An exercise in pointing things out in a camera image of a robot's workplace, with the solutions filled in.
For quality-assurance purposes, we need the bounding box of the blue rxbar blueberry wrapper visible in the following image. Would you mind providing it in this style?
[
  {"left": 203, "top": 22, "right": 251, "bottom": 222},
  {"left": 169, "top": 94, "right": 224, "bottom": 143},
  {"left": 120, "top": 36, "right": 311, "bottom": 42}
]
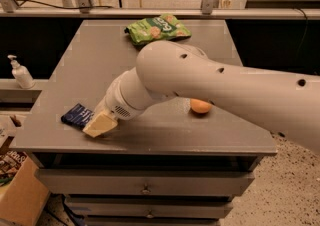
[{"left": 61, "top": 103, "right": 93, "bottom": 129}]

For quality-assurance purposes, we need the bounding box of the cardboard box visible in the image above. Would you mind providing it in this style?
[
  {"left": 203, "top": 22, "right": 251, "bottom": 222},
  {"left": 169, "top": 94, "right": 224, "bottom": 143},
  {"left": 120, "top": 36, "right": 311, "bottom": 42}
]
[{"left": 0, "top": 151, "right": 49, "bottom": 226}]

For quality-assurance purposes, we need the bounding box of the green rice chip bag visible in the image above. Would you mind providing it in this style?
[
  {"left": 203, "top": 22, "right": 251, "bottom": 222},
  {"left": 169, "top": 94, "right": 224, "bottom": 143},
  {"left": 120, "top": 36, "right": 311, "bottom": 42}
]
[{"left": 124, "top": 13, "right": 192, "bottom": 46}]

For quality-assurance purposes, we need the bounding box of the top drawer knob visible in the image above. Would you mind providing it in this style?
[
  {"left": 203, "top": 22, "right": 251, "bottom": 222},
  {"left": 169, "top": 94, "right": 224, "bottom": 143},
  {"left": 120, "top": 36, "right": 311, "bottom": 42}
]
[{"left": 141, "top": 185, "right": 151, "bottom": 195}]

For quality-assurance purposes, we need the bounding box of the drawer knob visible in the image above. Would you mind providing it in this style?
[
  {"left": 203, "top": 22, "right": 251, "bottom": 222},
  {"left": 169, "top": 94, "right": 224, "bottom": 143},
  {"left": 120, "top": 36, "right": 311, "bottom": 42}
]
[
  {"left": 141, "top": 185, "right": 151, "bottom": 195},
  {"left": 146, "top": 212, "right": 154, "bottom": 219}
]

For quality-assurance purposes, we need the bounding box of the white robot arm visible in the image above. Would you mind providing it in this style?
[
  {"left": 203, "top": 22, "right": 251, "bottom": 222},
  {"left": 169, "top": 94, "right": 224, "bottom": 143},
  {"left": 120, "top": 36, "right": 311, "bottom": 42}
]
[{"left": 83, "top": 41, "right": 320, "bottom": 153}]

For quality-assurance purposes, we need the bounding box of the black cable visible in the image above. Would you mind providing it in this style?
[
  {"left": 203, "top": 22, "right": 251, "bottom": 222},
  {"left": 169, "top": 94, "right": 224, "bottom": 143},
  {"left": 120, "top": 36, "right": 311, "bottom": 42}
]
[{"left": 13, "top": 0, "right": 116, "bottom": 11}]

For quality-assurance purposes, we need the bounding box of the grey drawer cabinet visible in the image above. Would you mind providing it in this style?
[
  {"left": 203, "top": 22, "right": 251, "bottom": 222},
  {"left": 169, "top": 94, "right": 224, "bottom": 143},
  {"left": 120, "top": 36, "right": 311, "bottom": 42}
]
[{"left": 11, "top": 20, "right": 276, "bottom": 226}]

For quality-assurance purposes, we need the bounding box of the orange fruit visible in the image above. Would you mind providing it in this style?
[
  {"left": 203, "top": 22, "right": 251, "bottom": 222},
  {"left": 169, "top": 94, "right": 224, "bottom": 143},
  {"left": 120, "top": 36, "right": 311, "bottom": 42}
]
[{"left": 190, "top": 99, "right": 212, "bottom": 114}]

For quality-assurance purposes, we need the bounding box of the white pump dispenser bottle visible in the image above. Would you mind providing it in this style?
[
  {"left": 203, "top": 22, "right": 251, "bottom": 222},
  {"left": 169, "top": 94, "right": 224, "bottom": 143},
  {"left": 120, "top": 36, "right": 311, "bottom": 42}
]
[{"left": 7, "top": 55, "right": 35, "bottom": 89}]

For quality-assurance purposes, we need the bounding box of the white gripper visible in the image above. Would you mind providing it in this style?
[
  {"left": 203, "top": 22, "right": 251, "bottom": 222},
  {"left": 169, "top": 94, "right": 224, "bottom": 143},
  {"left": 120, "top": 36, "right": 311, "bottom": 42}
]
[{"left": 83, "top": 72, "right": 143, "bottom": 138}]

